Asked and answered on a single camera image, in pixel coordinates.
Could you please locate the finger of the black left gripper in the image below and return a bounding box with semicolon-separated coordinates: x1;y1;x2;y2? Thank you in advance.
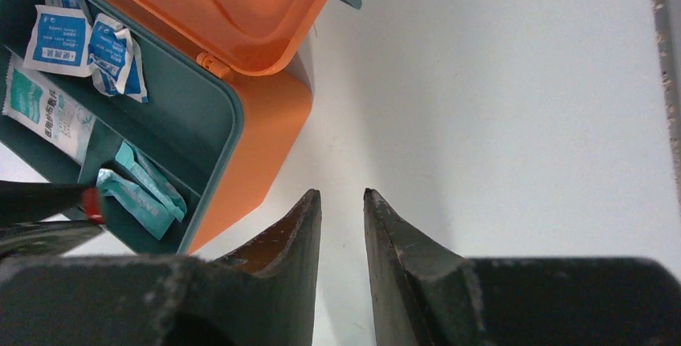
1;221;104;258
1;180;93;226

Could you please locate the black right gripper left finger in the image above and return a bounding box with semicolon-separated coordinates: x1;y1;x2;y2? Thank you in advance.
1;189;322;345

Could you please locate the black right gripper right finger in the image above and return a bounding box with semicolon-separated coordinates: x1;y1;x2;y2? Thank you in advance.
364;189;680;345

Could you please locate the small red bottle cap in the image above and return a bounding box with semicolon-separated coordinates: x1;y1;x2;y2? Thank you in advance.
81;188;105;225

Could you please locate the small teal tube packet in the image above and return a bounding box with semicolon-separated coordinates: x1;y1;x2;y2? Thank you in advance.
96;169;174;240

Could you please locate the teal white label packet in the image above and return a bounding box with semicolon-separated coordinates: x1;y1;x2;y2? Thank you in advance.
2;52;96;165

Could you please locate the teal strip packet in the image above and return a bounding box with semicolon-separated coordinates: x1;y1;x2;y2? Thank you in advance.
114;141;188;222

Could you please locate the dark teal divider tray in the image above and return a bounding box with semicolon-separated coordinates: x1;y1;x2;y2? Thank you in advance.
1;0;244;254

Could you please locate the orange plastic medicine box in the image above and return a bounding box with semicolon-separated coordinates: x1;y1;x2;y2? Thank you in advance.
130;0;361;253

